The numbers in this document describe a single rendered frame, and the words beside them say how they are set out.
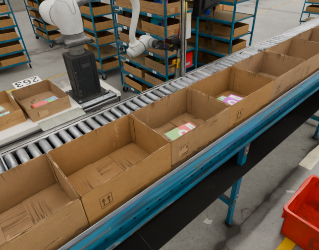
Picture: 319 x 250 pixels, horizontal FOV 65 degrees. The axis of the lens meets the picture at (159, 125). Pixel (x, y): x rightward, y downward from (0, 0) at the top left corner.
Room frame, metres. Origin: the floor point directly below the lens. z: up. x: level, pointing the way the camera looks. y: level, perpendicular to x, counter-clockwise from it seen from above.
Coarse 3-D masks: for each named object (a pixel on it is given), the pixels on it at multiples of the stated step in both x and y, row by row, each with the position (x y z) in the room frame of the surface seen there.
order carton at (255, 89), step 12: (216, 72) 1.38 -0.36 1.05; (228, 72) 1.46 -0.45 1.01; (240, 72) 1.41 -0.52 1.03; (192, 84) 1.25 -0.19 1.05; (204, 84) 1.31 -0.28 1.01; (216, 84) 1.39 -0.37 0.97; (228, 84) 1.47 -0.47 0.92; (240, 84) 1.40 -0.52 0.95; (252, 84) 1.34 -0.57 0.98; (264, 84) 1.29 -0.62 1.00; (216, 96) 1.37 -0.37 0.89; (240, 96) 1.36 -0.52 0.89; (252, 96) 1.11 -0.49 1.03; (264, 96) 1.20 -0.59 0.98; (240, 108) 1.05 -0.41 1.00; (252, 108) 1.13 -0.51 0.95; (240, 120) 1.07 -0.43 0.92
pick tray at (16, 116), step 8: (0, 96) 1.68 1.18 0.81; (8, 96) 1.65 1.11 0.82; (0, 104) 1.65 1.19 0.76; (8, 104) 1.65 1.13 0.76; (16, 104) 1.50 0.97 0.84; (0, 112) 1.54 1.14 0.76; (16, 112) 1.40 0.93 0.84; (0, 120) 1.33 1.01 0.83; (8, 120) 1.36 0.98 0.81; (16, 120) 1.38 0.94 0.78; (24, 120) 1.41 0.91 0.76; (0, 128) 1.32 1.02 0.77
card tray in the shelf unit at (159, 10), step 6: (144, 0) 2.76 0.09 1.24; (168, 0) 2.92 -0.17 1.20; (174, 0) 2.85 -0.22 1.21; (144, 6) 2.76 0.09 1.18; (150, 6) 2.69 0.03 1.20; (156, 6) 2.61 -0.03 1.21; (162, 6) 2.54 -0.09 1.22; (168, 6) 2.54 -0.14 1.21; (174, 6) 2.59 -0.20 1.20; (156, 12) 2.62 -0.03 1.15; (162, 12) 2.54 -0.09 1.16; (168, 12) 2.54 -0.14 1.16; (174, 12) 2.59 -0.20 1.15
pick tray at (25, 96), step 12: (36, 84) 1.80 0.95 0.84; (48, 84) 1.86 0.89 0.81; (24, 96) 1.73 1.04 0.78; (36, 96) 1.75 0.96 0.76; (48, 96) 1.74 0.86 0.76; (60, 96) 1.70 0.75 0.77; (24, 108) 1.47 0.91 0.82; (36, 108) 1.42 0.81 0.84; (48, 108) 1.47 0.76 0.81; (60, 108) 1.52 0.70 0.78; (36, 120) 1.41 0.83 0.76
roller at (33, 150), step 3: (30, 144) 1.16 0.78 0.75; (33, 144) 1.16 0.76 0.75; (27, 147) 1.15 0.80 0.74; (30, 147) 1.14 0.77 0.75; (33, 147) 1.13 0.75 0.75; (36, 147) 1.14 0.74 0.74; (30, 150) 1.12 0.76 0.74; (33, 150) 1.11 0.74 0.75; (36, 150) 1.11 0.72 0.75; (39, 150) 1.12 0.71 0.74; (33, 153) 1.09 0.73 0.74; (36, 153) 1.08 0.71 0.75; (39, 153) 1.08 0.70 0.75; (33, 156) 1.07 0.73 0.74; (36, 156) 1.06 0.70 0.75
